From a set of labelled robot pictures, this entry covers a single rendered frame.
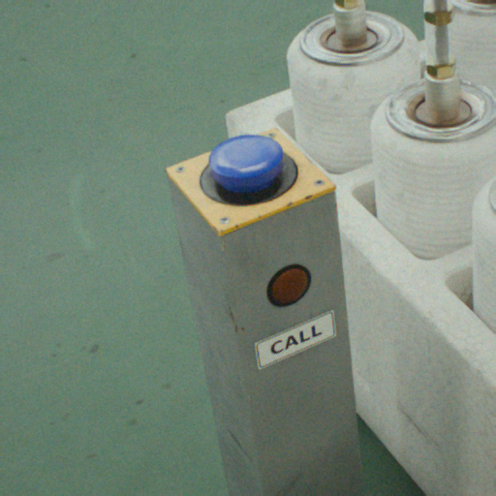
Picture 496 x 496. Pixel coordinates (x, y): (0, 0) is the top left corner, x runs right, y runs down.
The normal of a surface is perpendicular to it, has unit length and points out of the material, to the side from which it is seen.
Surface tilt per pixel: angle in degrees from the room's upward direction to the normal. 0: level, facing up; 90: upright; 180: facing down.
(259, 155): 0
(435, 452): 90
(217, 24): 0
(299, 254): 90
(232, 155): 0
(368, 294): 90
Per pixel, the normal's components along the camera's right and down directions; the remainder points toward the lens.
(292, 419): 0.44, 0.51
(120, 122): -0.11, -0.78
